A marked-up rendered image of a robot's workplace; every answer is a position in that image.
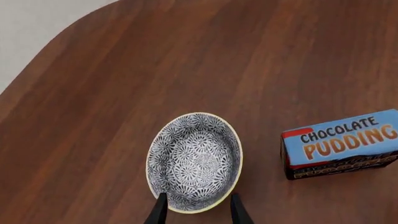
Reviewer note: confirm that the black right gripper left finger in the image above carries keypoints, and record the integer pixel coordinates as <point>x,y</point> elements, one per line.
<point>159,212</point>

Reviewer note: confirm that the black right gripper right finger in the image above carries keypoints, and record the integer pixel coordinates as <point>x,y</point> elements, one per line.
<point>238,212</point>

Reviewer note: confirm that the black and white patterned bowl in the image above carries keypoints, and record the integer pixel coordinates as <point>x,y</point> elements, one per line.
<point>194,161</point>

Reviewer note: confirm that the blue chocolate pudding box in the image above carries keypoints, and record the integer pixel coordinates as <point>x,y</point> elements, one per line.
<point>339,144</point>

